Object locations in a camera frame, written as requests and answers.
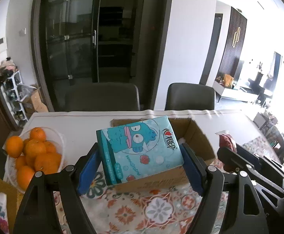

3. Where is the red snack packet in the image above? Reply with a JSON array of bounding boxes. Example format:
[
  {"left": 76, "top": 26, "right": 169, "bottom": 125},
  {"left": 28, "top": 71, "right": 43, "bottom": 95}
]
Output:
[{"left": 216, "top": 130, "right": 237, "bottom": 153}]

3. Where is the blue tissue pack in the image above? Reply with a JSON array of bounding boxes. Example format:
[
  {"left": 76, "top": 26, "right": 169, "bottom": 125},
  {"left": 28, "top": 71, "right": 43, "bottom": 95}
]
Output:
[{"left": 96, "top": 116, "right": 184, "bottom": 185}]

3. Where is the brown cardboard box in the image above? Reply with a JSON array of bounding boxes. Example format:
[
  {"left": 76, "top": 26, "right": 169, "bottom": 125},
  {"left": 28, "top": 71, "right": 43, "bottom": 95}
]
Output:
[{"left": 105, "top": 116, "right": 216, "bottom": 192}]

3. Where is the patterned tablecloth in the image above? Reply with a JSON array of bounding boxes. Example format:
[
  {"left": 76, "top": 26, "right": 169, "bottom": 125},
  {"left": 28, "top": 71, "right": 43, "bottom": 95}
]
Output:
[{"left": 3, "top": 109, "right": 284, "bottom": 234}]

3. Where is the white plastic fruit basket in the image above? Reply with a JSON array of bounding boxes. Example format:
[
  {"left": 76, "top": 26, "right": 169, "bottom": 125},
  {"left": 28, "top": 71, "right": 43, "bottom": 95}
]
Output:
[{"left": 5, "top": 127, "right": 65, "bottom": 193}]

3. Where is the orange fruit front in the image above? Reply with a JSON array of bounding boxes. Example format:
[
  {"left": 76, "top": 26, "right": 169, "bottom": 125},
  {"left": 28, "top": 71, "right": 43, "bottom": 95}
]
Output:
[{"left": 16, "top": 165, "right": 35, "bottom": 191}]

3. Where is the orange fruit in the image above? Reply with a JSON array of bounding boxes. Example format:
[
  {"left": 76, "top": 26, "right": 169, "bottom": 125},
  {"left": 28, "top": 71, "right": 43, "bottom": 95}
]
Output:
[
  {"left": 30, "top": 127, "right": 47, "bottom": 142},
  {"left": 16, "top": 165, "right": 35, "bottom": 191}
]

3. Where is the orange fruit back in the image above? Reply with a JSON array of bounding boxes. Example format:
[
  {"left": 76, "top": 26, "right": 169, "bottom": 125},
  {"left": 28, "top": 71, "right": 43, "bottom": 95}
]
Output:
[{"left": 30, "top": 127, "right": 47, "bottom": 142}]

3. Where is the grey dining chair left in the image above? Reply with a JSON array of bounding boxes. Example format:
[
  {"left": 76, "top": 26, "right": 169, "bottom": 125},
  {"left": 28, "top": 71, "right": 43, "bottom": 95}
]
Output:
[{"left": 65, "top": 82, "right": 140, "bottom": 112}]

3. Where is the grey dining chair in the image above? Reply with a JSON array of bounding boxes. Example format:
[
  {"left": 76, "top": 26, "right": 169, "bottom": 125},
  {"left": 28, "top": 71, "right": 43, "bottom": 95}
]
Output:
[
  {"left": 165, "top": 82, "right": 216, "bottom": 110},
  {"left": 65, "top": 82, "right": 140, "bottom": 112}
]

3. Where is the grey dining chair right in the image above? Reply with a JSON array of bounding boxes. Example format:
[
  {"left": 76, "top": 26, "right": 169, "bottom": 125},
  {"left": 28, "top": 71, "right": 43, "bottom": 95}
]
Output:
[{"left": 165, "top": 82, "right": 216, "bottom": 110}]

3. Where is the white tv console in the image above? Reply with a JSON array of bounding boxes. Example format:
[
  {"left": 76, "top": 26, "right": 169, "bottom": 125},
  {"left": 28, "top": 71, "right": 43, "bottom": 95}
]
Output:
[{"left": 213, "top": 74, "right": 258, "bottom": 103}]

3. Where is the white shoe rack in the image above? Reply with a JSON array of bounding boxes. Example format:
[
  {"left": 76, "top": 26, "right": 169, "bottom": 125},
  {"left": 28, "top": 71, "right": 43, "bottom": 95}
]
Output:
[{"left": 0, "top": 58, "right": 49, "bottom": 129}]

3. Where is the dark glass door cabinet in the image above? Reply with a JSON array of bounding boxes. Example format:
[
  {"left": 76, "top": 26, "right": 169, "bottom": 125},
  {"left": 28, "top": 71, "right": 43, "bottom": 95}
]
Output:
[{"left": 31, "top": 0, "right": 172, "bottom": 112}]

